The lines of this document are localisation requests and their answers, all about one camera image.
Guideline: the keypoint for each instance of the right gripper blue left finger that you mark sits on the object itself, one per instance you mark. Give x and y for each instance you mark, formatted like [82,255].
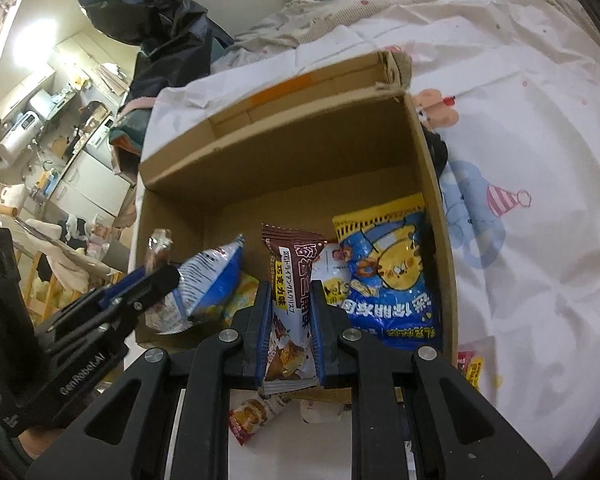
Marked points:
[254,325]

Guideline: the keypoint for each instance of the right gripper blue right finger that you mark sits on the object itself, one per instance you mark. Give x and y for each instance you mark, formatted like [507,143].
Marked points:
[334,369]

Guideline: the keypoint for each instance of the yellow cheese snack bag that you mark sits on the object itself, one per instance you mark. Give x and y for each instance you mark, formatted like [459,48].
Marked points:
[243,297]

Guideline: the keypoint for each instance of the white cartoon popcorn snack bag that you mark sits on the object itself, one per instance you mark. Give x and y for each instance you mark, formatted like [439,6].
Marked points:
[331,269]

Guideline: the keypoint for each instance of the brown chocolate snack packet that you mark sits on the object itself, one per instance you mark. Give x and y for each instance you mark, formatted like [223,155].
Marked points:
[290,358]

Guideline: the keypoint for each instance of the white blue snack bag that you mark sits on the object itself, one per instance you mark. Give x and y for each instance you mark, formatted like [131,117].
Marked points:
[207,281]

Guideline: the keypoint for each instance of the blue yellow tiger snack bag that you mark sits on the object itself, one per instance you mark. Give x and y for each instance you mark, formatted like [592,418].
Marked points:
[388,292]

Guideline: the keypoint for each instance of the small red cake snack packet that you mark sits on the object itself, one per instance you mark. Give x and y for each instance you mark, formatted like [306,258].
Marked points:
[255,413]

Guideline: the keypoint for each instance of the small clear red snack packet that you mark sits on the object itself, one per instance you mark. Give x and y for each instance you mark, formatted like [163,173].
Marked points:
[158,253]

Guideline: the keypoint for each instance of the white rice cake snack packet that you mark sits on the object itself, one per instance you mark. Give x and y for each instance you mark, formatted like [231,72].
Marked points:
[477,362]

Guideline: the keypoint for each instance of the brown cardboard box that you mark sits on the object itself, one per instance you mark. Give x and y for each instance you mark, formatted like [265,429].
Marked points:
[296,154]

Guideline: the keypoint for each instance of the white kitchen cabinet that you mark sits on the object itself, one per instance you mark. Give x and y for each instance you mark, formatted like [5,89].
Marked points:
[90,190]

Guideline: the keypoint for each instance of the white cartoon bed sheet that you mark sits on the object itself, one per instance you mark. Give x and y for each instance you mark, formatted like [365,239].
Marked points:
[508,95]

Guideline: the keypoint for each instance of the crumpled floral blanket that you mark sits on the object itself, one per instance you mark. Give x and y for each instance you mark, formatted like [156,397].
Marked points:
[299,22]

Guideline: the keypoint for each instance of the black plastic garbage bag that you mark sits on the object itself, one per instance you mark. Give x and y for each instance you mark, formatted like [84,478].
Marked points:
[178,41]

